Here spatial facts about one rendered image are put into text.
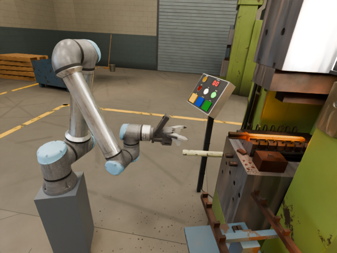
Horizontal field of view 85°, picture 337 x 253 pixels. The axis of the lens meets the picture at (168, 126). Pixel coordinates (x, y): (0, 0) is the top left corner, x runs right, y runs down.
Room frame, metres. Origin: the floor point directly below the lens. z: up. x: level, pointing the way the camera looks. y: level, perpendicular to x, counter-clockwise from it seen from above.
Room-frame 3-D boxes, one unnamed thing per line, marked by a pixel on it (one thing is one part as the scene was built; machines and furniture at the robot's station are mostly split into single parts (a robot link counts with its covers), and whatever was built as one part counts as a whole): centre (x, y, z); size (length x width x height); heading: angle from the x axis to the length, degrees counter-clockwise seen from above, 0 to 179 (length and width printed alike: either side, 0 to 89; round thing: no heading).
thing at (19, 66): (6.19, 4.87, 0.35); 1.26 x 0.88 x 0.70; 83
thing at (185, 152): (1.26, -0.35, 0.62); 0.44 x 0.05 x 0.05; 90
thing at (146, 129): (0.89, 0.11, 0.98); 0.10 x 0.05 x 0.09; 0
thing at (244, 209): (0.86, -0.66, 0.69); 0.56 x 0.38 x 0.45; 90
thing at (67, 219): (0.86, 0.65, 0.30); 0.22 x 0.22 x 0.60; 13
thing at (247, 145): (0.91, -0.65, 0.96); 0.42 x 0.20 x 0.09; 90
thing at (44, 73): (5.26, 3.09, 0.36); 1.21 x 0.81 x 0.72; 71
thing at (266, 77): (0.91, -0.65, 1.32); 0.42 x 0.20 x 0.10; 90
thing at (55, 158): (0.86, 0.65, 0.79); 0.17 x 0.15 x 0.18; 162
